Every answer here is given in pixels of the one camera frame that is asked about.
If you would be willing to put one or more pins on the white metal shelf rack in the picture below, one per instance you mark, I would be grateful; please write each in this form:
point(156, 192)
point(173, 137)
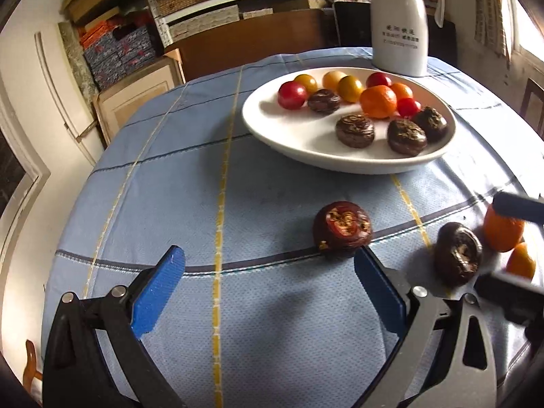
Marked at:
point(159, 21)

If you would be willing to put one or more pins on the light wooden framed panel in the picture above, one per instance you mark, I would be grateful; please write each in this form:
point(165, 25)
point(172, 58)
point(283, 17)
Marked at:
point(136, 93)

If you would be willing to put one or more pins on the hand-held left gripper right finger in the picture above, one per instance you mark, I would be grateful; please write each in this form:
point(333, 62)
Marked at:
point(380, 293)

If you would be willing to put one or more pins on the white plate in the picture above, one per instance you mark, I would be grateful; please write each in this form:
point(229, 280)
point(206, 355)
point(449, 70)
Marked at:
point(297, 136)

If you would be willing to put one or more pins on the dark wooden chair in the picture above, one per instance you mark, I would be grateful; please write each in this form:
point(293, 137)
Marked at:
point(534, 106)

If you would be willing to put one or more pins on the orange flat box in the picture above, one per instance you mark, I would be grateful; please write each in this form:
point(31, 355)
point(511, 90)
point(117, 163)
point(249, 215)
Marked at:
point(102, 32)

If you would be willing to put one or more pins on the green patterned board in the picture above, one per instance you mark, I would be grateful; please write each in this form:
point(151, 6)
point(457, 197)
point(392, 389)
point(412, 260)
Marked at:
point(76, 59)

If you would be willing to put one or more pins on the blue checked tablecloth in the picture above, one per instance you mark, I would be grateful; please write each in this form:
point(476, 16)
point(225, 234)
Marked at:
point(170, 199)

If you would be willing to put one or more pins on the stack of woven boxes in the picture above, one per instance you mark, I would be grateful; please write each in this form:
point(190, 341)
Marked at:
point(199, 4)

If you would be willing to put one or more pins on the brown wooden cabinet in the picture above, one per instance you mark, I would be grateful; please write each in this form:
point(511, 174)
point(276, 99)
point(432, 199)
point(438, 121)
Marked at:
point(255, 42)

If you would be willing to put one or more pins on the window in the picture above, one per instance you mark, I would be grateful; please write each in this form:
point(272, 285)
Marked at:
point(527, 21)

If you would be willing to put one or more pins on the black panel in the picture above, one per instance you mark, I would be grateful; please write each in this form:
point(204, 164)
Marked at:
point(350, 25)

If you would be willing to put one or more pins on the patterned curtain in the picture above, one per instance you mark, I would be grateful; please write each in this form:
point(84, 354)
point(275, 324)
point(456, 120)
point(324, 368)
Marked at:
point(495, 12)

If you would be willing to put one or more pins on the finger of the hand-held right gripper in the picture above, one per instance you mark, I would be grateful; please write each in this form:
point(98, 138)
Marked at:
point(516, 208)
point(510, 291)

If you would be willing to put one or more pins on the stack of blue patterned boxes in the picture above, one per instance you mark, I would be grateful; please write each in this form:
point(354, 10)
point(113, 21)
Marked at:
point(121, 57)

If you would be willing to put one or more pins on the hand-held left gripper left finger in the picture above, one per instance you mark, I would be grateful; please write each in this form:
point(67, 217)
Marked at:
point(157, 293)

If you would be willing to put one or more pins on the white door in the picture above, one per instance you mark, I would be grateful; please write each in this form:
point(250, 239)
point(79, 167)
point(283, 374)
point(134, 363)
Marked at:
point(63, 93)

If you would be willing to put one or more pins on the white thermos jug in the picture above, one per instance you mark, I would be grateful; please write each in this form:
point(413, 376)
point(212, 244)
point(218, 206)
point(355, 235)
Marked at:
point(397, 29)

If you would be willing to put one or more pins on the light wooden chair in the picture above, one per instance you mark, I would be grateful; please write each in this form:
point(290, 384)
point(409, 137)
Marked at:
point(32, 365)

